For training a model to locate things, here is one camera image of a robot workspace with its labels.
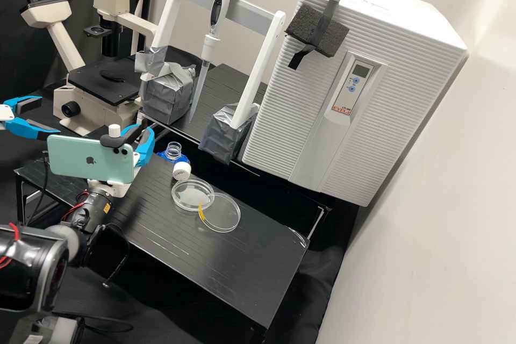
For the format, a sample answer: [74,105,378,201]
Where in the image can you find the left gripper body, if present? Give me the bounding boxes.
[0,103,16,132]

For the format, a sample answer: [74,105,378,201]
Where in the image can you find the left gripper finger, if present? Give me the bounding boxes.
[2,95,44,116]
[5,117,62,143]

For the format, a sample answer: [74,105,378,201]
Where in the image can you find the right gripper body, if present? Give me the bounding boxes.
[87,177,132,200]

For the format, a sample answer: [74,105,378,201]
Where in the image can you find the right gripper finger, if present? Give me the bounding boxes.
[134,127,156,168]
[120,124,145,145]

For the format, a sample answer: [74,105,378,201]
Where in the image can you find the bottle cap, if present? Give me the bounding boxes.
[172,161,191,181]

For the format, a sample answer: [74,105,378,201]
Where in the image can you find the black platform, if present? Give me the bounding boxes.
[14,150,92,226]
[137,46,336,241]
[87,152,310,331]

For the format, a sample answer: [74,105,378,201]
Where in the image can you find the grey taped block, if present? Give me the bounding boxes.
[136,47,197,125]
[199,103,260,166]

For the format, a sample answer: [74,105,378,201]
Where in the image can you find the cream microscope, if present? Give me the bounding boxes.
[20,0,159,138]

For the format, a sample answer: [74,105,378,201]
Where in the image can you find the petri dish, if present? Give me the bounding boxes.
[171,178,215,213]

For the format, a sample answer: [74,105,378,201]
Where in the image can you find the petri dish lid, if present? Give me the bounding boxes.
[198,192,242,233]

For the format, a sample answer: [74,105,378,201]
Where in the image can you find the incubator door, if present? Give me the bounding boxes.
[238,0,465,208]

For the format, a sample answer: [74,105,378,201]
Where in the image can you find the pipette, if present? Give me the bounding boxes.
[188,0,238,124]

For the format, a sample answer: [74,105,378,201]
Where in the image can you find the white pipette stand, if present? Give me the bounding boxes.
[139,0,288,128]

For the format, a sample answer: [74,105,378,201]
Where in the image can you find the right wrist camera phone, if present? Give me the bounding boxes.
[46,124,142,192]

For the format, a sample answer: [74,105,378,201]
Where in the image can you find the black cable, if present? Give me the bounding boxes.
[24,149,52,225]

